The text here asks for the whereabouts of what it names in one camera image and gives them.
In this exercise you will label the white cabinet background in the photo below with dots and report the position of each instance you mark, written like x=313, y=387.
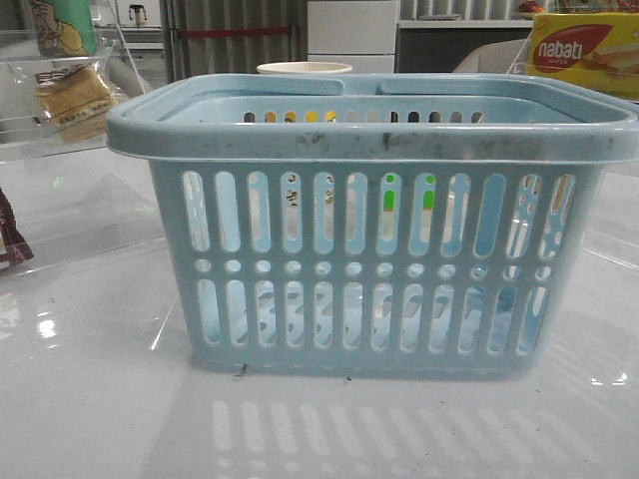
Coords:
x=361, y=34

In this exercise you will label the white paper cup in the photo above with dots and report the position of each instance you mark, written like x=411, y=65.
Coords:
x=304, y=68

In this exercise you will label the clear acrylic shelf left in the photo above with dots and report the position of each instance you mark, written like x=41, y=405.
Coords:
x=24, y=132

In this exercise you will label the light blue plastic basket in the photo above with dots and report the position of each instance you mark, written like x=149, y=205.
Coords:
x=401, y=225

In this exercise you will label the packaged bread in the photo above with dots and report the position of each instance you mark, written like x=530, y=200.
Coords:
x=75, y=101

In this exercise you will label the dark red snack packet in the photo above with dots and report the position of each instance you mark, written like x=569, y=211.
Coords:
x=14, y=248

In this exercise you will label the yellow nabati wafer box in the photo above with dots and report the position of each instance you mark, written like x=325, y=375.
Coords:
x=591, y=30

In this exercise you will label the green yellow cartoon can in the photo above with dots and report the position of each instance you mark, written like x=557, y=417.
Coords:
x=64, y=28

